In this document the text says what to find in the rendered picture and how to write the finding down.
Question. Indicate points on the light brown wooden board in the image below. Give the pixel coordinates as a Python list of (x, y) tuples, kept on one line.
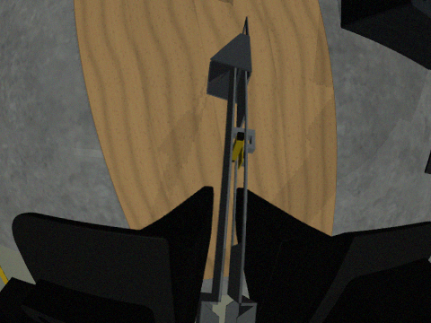
[(145, 65)]

